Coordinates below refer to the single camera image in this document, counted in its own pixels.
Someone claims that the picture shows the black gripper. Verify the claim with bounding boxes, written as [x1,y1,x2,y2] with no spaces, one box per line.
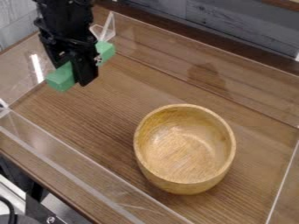
[32,0,98,87]

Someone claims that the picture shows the green rectangular block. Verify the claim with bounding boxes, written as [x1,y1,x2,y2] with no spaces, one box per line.
[45,41,116,92]

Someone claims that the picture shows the brown wooden bowl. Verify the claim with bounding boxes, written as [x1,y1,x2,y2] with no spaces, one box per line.
[133,104,237,195]

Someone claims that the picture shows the black equipment base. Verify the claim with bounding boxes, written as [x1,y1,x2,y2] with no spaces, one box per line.
[24,196,68,224]

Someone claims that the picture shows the clear acrylic corner bracket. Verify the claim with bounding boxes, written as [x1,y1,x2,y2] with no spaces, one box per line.
[88,12,116,42]

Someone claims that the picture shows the clear acrylic tray wall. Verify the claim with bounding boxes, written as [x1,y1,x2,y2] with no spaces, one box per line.
[0,7,299,224]

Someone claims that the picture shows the black cable lower left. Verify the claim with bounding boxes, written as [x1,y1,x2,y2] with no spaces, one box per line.
[0,195,16,224]

